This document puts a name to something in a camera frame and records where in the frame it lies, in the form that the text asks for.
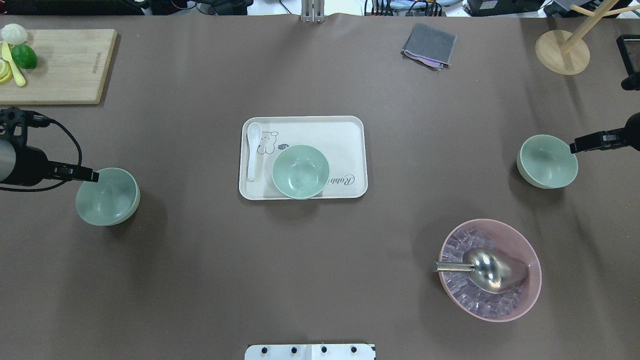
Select wooden cutting board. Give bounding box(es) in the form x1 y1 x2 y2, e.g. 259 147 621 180
0 29 117 106

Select pink bowl with ice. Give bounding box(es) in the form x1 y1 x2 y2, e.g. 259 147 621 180
437 218 542 323

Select yellow plastic knife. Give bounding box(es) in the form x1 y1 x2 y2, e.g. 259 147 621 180
1 41 26 87

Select aluminium frame post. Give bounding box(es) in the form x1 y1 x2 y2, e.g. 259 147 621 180
300 0 326 24

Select dark wooden tray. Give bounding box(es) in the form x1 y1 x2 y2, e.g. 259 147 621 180
616 34 640 76

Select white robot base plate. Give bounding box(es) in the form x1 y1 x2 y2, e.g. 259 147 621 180
244 342 377 360

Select wooden mug stand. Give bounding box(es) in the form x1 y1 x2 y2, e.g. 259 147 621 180
534 0 640 76

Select green bowl on tray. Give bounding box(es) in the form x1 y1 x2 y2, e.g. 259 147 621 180
270 145 330 200

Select green lime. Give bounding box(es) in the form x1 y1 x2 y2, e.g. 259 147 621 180
10 44 38 69

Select lemon slice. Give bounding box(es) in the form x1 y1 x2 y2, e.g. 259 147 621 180
0 59 13 84

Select white ceramic spoon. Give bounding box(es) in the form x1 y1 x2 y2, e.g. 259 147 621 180
247 121 262 182

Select grey folded cloth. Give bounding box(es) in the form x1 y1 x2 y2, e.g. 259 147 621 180
400 23 458 71

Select green bowl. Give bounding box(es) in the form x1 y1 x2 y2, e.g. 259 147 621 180
75 167 141 227
270 145 330 200
516 134 579 190

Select white garlic bulb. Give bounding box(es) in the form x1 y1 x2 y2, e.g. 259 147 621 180
0 23 29 46

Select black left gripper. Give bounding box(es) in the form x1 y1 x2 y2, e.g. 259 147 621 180
0 140 99 187

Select cream rectangular serving tray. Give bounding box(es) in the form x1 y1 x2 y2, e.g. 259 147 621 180
238 115 369 201

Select metal ice scoop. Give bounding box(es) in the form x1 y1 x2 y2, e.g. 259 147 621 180
430 247 529 294

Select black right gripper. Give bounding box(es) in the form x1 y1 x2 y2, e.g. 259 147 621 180
569 112 640 154

